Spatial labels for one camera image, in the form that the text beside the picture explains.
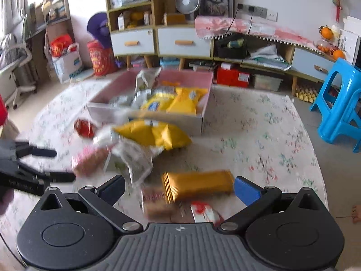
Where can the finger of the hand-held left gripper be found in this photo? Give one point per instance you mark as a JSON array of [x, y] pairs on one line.
[[39, 152], [60, 177]]

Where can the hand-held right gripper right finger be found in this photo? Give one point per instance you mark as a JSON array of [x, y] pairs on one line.
[[246, 190]]

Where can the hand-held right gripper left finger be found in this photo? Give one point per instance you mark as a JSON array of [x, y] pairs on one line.
[[114, 190]]

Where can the pink pastry packet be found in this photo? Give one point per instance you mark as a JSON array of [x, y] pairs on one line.
[[90, 161]]

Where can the grey printed snack packet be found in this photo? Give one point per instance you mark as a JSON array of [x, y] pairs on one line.
[[146, 79], [135, 163], [127, 100]]

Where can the brown square cake packet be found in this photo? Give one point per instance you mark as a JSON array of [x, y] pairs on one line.
[[158, 203]]

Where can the red white candy packet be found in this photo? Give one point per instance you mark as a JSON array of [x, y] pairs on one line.
[[204, 213]]

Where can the gold foil snack packet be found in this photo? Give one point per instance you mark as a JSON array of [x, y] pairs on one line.
[[197, 185]]

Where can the red candy wrapper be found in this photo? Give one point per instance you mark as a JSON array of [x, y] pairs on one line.
[[83, 127]]

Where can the clear white candy packet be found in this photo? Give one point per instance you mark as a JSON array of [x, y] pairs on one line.
[[105, 137]]

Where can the large yellow snack bag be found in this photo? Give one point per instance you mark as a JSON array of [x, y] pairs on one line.
[[149, 134]]

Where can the pink-lined silver cardboard box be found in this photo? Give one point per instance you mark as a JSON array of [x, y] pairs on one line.
[[98, 115]]

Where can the yellow labelled snack packet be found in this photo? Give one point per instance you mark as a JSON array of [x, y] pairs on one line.
[[183, 101]]

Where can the person's left hand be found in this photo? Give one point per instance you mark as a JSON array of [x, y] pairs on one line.
[[5, 201]]

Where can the red cloth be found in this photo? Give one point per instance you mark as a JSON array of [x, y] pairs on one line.
[[2, 110]]

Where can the white shopping bag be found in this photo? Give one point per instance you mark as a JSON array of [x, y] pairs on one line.
[[67, 67]]

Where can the white office chair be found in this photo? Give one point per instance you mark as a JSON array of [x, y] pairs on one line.
[[17, 62]]

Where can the red plastic bag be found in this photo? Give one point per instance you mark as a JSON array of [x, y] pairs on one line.
[[60, 45]]

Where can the red printed sack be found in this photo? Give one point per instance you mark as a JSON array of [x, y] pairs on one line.
[[100, 59]]

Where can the person's bare foot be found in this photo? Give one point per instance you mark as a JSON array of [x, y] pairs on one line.
[[356, 214]]

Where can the yellow egg tray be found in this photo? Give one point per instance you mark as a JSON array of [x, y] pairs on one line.
[[307, 94]]

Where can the red box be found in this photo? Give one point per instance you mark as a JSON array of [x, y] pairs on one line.
[[231, 77]]

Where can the wooden bookshelf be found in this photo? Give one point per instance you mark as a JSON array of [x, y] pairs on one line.
[[59, 31]]

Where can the pile of papers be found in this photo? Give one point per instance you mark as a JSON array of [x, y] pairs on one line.
[[268, 58]]

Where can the blue storage box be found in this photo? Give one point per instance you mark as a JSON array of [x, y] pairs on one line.
[[169, 63]]

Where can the purple plush toy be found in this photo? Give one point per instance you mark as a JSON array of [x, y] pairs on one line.
[[97, 25]]

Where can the black bag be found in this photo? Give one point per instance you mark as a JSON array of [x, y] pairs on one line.
[[228, 50]]

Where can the pale blue drawer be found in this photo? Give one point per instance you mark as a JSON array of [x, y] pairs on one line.
[[304, 59]]

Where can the blue plastic stool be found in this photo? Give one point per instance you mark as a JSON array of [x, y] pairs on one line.
[[344, 73]]

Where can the small white box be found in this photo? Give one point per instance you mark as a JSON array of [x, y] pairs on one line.
[[121, 22]]

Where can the pink floral cloth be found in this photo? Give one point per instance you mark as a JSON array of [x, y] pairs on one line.
[[268, 31]]

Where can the clear jar of oranges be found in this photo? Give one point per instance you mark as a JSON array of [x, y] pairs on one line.
[[324, 46]]

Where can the orange fruit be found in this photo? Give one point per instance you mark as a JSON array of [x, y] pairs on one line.
[[326, 33], [339, 54]]

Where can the microwave oven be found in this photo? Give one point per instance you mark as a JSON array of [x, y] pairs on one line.
[[351, 53]]

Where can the brown cardboard box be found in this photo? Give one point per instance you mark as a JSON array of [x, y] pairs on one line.
[[174, 19]]

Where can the wooden cabinet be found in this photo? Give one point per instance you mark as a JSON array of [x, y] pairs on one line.
[[156, 0]]

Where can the white desk fan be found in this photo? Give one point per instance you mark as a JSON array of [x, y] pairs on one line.
[[187, 1]]

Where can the white printer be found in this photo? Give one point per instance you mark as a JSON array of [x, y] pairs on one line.
[[352, 22]]

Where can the red hanging ornament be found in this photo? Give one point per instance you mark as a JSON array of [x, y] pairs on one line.
[[338, 1]]

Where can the wall socket strip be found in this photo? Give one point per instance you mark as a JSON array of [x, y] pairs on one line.
[[259, 10]]

